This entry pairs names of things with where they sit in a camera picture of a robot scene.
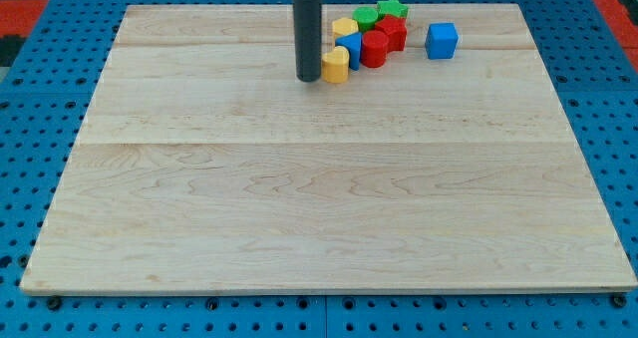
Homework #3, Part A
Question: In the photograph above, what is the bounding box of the yellow hexagon block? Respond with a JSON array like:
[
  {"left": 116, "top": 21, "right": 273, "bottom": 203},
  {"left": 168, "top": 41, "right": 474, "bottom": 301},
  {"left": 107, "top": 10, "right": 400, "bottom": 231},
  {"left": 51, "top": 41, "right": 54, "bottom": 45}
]
[{"left": 331, "top": 17, "right": 359, "bottom": 46}]

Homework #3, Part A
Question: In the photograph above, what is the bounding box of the yellow heart block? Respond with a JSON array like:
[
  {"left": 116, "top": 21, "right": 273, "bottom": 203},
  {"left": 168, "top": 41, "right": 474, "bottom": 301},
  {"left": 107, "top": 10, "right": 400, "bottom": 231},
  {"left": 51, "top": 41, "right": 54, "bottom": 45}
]
[{"left": 321, "top": 46, "right": 350, "bottom": 84}]

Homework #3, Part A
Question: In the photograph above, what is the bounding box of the blue cube block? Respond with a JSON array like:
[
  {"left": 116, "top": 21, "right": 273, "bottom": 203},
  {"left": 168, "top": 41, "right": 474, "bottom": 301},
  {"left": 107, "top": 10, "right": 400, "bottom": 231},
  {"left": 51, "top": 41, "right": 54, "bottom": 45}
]
[{"left": 425, "top": 22, "right": 459, "bottom": 60}]

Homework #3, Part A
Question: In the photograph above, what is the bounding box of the green cylinder block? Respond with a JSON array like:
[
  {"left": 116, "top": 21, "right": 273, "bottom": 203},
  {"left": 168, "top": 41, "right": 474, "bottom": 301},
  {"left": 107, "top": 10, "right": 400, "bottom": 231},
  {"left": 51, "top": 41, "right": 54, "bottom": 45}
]
[{"left": 352, "top": 7, "right": 379, "bottom": 33}]

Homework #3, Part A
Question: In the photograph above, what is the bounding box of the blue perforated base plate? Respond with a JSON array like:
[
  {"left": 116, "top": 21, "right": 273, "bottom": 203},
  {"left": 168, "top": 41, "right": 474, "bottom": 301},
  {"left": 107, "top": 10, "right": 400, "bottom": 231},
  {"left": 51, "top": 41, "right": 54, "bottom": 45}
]
[{"left": 1, "top": 0, "right": 637, "bottom": 337}]

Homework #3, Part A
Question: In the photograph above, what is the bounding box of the light wooden board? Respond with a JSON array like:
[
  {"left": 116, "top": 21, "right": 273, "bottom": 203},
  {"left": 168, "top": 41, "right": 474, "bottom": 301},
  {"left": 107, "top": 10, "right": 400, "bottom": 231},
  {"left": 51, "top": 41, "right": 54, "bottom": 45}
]
[{"left": 20, "top": 4, "right": 637, "bottom": 296}]

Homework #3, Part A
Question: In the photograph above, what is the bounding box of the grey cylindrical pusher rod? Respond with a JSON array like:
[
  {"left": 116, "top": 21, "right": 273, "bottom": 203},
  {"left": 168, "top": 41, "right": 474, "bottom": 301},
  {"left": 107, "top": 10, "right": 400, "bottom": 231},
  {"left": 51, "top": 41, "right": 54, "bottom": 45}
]
[{"left": 292, "top": 0, "right": 322, "bottom": 83}]

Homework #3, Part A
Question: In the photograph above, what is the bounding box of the red cylinder block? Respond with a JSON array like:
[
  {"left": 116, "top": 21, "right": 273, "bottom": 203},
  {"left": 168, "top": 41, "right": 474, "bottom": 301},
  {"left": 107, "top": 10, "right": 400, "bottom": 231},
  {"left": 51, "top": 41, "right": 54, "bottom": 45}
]
[{"left": 360, "top": 30, "right": 389, "bottom": 68}]

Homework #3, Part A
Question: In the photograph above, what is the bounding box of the red star block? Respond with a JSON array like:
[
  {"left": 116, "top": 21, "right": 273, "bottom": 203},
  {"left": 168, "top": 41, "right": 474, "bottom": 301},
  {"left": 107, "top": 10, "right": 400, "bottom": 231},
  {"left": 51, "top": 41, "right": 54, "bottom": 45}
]
[{"left": 375, "top": 14, "right": 408, "bottom": 52}]

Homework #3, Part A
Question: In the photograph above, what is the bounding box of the blue triangle block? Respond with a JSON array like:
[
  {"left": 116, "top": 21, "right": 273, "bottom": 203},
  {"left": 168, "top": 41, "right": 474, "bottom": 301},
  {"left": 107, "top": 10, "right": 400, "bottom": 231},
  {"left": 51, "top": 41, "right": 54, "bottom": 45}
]
[{"left": 335, "top": 32, "right": 362, "bottom": 71}]

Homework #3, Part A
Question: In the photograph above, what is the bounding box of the green star block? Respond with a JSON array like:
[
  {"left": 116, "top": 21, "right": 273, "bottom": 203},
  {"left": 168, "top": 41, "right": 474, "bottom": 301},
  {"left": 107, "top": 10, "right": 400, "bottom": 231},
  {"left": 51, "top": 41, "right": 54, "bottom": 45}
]
[{"left": 376, "top": 0, "right": 409, "bottom": 19}]

